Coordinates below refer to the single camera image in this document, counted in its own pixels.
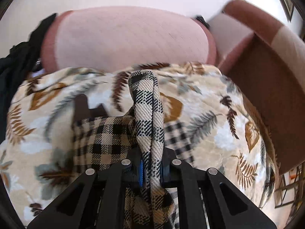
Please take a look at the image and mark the leaf pattern cream blanket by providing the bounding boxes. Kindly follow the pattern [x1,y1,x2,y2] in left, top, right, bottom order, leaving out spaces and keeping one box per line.
[1,62,277,225]

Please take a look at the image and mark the framed wall picture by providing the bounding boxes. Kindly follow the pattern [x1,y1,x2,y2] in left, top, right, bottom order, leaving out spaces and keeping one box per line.
[279,0,295,22]

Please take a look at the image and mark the dark navy garment pile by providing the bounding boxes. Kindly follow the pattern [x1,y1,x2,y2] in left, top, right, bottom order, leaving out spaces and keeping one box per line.
[0,14,57,142]

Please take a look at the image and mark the small black object behind pillow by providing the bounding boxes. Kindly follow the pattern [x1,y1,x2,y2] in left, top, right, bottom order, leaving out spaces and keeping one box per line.
[195,15,210,30]

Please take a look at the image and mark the pink long bolster pillow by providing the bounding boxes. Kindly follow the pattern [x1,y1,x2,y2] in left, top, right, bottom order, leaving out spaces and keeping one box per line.
[40,6,217,73]

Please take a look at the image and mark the black white checkered shirt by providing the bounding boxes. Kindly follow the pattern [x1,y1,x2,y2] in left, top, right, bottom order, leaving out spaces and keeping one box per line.
[72,70,179,228]

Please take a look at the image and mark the brown wooden bed frame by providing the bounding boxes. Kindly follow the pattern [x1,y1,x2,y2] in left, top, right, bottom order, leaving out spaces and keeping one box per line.
[227,36,304,174]

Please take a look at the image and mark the pink brown side cushion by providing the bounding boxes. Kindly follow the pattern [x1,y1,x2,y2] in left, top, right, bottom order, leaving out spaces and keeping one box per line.
[209,0,305,101]

